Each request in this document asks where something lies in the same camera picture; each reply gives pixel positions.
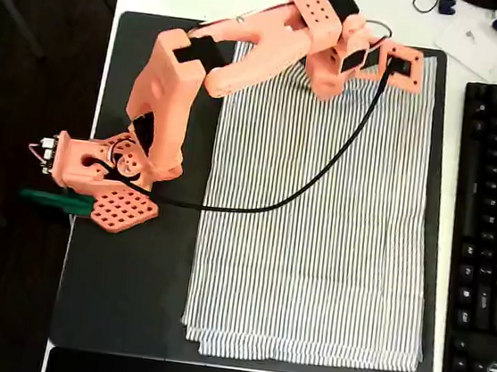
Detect orange camera mount with camera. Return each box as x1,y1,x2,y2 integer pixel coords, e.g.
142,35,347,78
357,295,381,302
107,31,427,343
372,42,427,97

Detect controller circuit board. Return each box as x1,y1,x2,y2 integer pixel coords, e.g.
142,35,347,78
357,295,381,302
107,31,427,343
27,133,61,177

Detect black camera cable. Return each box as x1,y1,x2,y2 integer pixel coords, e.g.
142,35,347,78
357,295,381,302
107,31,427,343
87,25,395,231

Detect green table clamp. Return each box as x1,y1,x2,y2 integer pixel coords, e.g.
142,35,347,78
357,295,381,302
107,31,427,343
18,186,98,219

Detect black desk mat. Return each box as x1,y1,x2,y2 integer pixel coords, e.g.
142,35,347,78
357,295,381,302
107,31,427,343
48,6,471,372

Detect white paper sheet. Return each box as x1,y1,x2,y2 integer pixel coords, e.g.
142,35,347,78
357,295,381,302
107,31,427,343
430,10,497,84

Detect black wire with blue plug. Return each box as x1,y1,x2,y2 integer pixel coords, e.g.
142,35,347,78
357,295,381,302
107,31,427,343
411,0,459,18

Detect black keyboard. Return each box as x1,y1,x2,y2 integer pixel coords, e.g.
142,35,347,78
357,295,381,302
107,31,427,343
432,79,497,372

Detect grey white striped cloth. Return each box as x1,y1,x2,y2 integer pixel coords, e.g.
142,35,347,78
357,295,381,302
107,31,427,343
178,29,460,372

